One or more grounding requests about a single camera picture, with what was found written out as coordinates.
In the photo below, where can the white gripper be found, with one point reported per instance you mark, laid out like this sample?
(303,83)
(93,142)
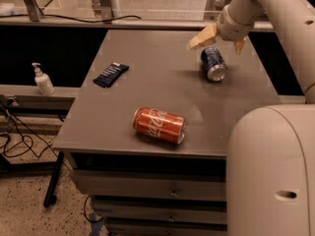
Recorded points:
(230,28)

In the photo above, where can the blue pepsi can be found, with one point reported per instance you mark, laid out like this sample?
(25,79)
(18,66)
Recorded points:
(213,64)

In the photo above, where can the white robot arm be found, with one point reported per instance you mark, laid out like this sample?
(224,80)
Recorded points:
(270,161)

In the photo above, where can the red coca-cola can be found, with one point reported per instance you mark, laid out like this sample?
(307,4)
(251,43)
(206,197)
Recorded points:
(160,125)

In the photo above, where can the dark blue snack packet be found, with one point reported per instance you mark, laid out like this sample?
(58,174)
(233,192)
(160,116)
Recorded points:
(109,76)

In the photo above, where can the grey drawer cabinet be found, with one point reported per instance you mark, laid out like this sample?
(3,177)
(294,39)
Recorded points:
(143,186)

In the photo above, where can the white pump dispenser bottle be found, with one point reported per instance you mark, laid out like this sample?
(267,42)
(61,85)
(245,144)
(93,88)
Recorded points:
(43,81)

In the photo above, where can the black metal stand leg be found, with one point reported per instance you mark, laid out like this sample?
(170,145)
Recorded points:
(50,197)

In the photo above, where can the grey metal railing frame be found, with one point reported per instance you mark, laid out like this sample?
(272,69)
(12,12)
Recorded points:
(113,14)

